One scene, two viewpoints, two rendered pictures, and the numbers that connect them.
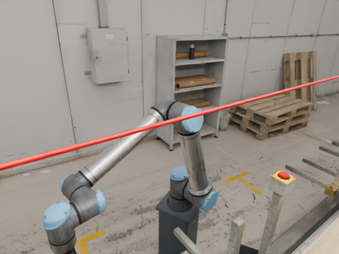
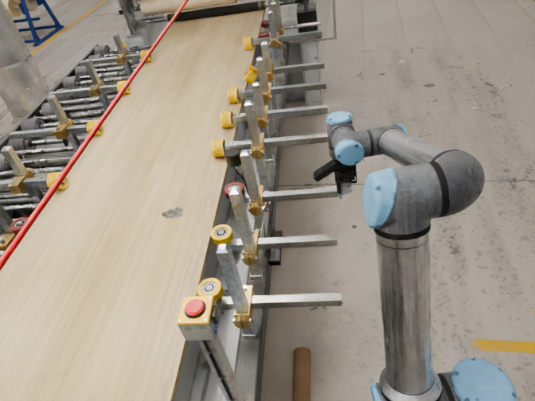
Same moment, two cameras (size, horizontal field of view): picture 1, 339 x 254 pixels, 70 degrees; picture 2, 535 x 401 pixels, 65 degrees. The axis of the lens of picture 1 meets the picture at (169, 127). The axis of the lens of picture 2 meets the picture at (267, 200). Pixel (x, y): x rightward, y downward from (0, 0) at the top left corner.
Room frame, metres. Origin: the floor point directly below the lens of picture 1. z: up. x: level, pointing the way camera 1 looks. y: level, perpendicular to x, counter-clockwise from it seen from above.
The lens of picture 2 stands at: (1.38, -0.71, 1.96)
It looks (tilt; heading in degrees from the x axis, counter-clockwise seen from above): 40 degrees down; 138
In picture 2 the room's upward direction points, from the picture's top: 11 degrees counter-clockwise
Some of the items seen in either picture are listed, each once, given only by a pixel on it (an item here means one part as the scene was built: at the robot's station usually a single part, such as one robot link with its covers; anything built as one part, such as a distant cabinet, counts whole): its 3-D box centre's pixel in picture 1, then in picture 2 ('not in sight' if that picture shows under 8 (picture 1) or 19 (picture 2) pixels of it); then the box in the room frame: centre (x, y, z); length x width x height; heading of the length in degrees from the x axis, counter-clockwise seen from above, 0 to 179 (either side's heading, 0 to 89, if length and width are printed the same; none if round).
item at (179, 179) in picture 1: (181, 181); (475, 399); (1.34, -0.09, 0.79); 0.17 x 0.15 x 0.18; 45
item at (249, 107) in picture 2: not in sight; (258, 150); (0.23, 0.34, 0.94); 0.03 x 0.03 x 0.48; 36
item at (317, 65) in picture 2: not in sight; (292, 68); (-0.13, 1.06, 0.95); 0.36 x 0.03 x 0.03; 36
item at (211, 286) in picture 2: not in sight; (212, 297); (0.56, -0.29, 0.85); 0.08 x 0.08 x 0.11
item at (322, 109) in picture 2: not in sight; (275, 113); (0.11, 0.62, 0.95); 0.50 x 0.04 x 0.04; 36
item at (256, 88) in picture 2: not in sight; (263, 127); (0.08, 0.55, 0.90); 0.03 x 0.03 x 0.48; 36
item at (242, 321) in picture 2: not in sight; (244, 306); (0.66, -0.24, 0.82); 0.13 x 0.06 x 0.05; 126
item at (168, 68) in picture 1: (189, 91); not in sight; (3.49, -0.29, 0.78); 0.90 x 0.45 x 1.55; 122
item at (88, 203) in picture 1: (87, 204); (349, 145); (0.72, 0.31, 1.14); 0.12 x 0.12 x 0.09; 45
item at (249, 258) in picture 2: not in sight; (251, 247); (0.51, -0.04, 0.83); 0.13 x 0.06 x 0.05; 126
